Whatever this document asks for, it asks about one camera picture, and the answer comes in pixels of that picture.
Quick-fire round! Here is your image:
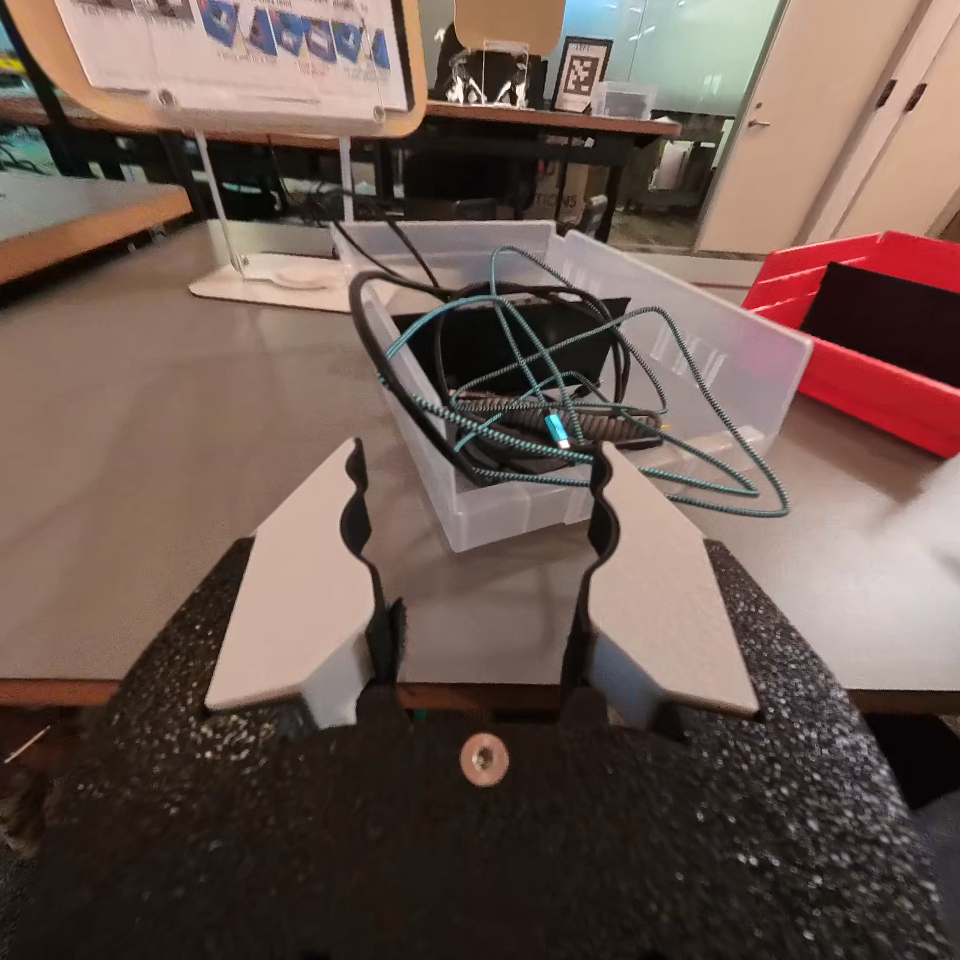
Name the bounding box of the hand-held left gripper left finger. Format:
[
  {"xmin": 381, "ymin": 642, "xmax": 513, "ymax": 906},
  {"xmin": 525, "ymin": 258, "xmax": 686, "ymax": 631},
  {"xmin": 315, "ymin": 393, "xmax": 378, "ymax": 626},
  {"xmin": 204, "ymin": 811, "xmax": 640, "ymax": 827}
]
[{"xmin": 202, "ymin": 437, "xmax": 408, "ymax": 729}]

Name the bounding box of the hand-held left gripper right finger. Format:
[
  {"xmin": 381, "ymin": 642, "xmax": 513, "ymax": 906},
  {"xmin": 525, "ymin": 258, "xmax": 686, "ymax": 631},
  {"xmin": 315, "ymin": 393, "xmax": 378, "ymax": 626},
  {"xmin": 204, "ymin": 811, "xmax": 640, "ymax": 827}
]
[{"xmin": 561, "ymin": 441, "xmax": 762, "ymax": 730}]

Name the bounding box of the teal braided usb cable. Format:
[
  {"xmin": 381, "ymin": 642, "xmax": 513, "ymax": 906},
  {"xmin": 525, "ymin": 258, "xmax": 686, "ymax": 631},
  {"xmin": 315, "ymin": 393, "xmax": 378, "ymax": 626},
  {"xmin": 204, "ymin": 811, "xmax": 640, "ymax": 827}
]
[{"xmin": 382, "ymin": 246, "xmax": 792, "ymax": 520}]

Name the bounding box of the clear plastic bin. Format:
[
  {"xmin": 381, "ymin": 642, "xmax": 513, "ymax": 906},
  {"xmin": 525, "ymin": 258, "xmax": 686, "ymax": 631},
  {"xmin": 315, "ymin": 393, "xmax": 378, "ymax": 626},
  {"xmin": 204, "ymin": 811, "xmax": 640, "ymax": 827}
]
[{"xmin": 330, "ymin": 219, "xmax": 816, "ymax": 555}]

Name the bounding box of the thick black usb cable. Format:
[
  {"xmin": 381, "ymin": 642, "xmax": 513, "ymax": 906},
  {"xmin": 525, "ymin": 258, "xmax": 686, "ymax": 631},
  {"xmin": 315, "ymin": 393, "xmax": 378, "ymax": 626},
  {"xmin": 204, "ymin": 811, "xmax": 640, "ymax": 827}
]
[{"xmin": 348, "ymin": 270, "xmax": 541, "ymax": 490}]

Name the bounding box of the black usb hub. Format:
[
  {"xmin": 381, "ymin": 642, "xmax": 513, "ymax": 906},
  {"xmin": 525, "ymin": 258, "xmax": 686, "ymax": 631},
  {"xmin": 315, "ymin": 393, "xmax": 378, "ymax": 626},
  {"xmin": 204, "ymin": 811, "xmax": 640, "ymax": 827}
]
[{"xmin": 390, "ymin": 296, "xmax": 633, "ymax": 395}]

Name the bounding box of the wooden board on white arm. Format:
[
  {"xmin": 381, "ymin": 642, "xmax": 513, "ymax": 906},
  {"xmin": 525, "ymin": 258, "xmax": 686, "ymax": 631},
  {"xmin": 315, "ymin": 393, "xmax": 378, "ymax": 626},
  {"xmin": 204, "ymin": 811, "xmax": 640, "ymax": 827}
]
[{"xmin": 453, "ymin": 0, "xmax": 566, "ymax": 76}]

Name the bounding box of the red bin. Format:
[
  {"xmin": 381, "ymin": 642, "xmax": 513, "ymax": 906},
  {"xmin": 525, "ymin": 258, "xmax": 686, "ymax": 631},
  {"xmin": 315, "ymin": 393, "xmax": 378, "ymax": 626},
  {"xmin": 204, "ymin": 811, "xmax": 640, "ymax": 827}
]
[{"xmin": 741, "ymin": 231, "xmax": 960, "ymax": 460}]

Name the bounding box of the cardboard box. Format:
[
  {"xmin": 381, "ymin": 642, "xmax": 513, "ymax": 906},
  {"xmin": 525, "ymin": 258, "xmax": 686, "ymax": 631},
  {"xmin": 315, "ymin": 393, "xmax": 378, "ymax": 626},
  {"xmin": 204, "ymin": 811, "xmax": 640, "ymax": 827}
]
[{"xmin": 556, "ymin": 161, "xmax": 615, "ymax": 226}]

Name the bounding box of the grey desk with wooden edge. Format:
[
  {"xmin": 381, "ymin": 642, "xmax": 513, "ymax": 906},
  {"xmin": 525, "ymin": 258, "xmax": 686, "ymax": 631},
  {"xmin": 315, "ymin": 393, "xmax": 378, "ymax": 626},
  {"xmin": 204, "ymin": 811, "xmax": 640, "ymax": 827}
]
[{"xmin": 0, "ymin": 172, "xmax": 195, "ymax": 288}]

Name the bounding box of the wooden desk with black legs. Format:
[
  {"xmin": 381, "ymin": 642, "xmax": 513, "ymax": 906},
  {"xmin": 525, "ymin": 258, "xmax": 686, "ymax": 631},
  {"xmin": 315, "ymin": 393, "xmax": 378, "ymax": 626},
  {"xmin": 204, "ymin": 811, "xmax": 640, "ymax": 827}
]
[{"xmin": 420, "ymin": 101, "xmax": 684, "ymax": 243}]

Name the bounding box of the white door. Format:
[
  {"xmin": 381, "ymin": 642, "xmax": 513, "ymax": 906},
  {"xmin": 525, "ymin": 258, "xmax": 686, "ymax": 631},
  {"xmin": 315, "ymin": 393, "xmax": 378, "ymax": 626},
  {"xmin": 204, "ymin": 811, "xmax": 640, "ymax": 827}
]
[
  {"xmin": 693, "ymin": 0, "xmax": 925, "ymax": 258},
  {"xmin": 806, "ymin": 0, "xmax": 960, "ymax": 243}
]

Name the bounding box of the small clear box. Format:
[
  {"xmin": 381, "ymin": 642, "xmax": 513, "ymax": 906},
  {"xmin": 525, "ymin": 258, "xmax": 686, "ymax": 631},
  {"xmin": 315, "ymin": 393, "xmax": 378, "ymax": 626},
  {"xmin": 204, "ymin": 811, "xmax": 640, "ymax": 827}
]
[{"xmin": 592, "ymin": 81, "xmax": 660, "ymax": 121}]

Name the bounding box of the framed tag sign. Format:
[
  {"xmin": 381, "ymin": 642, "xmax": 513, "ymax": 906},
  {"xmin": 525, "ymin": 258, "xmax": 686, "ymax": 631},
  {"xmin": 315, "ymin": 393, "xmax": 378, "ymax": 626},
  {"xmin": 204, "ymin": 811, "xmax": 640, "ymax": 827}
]
[{"xmin": 553, "ymin": 36, "xmax": 615, "ymax": 114}]

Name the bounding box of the glass office partition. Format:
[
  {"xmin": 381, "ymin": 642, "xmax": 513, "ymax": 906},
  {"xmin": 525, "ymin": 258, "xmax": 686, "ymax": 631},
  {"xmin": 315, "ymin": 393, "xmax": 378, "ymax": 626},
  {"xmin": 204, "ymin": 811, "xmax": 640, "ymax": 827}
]
[{"xmin": 416, "ymin": 0, "xmax": 790, "ymax": 250}]

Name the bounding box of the instruction board on white stand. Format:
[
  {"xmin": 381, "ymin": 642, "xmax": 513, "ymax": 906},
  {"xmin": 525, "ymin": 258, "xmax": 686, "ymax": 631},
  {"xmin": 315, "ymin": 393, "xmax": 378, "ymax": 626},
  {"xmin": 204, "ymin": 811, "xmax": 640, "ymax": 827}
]
[{"xmin": 0, "ymin": 0, "xmax": 430, "ymax": 315}]

